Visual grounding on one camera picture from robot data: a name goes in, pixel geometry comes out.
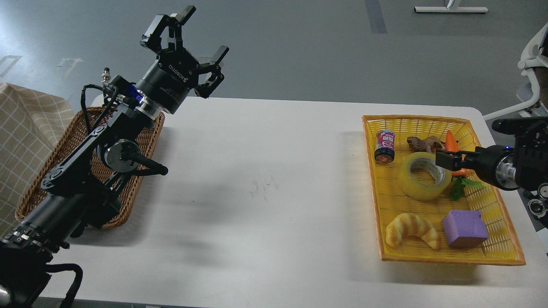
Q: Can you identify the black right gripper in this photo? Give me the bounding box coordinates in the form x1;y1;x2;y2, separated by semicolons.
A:
436;145;516;191

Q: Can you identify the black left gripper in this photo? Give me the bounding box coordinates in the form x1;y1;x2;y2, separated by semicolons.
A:
135;6;229;114

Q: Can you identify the yellow tape roll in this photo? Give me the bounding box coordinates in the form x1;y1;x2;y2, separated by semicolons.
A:
396;152;452;201

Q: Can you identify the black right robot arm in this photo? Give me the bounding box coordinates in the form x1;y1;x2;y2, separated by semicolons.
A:
435;116;548;226

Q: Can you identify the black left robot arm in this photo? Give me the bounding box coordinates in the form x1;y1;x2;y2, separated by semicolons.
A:
1;6;229;308

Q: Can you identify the orange toy carrot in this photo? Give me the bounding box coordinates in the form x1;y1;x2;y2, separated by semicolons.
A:
445;130;469;178

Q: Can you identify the brown toy animal figure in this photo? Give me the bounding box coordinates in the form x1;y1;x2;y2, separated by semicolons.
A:
406;136;446;154

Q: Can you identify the yellow plastic basket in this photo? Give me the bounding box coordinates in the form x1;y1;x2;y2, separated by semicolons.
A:
362;115;526;266

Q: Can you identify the small red drink can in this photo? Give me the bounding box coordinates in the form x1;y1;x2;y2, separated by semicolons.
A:
374;129;396;164

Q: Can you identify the purple foam cube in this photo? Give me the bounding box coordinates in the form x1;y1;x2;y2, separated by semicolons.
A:
441;209;489;249

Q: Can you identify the toy croissant bread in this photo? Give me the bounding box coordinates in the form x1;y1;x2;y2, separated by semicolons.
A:
385;213;441;250

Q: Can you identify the white office chair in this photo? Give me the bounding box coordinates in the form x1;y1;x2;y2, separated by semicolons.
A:
483;24;548;120

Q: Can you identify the brown wicker basket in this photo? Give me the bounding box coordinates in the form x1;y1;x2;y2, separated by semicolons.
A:
15;106;165;230

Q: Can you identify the white stand base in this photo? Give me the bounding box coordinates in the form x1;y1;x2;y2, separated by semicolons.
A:
414;0;489;14

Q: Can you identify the beige checkered cloth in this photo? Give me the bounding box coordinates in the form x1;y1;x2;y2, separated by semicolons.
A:
0;83;74;235

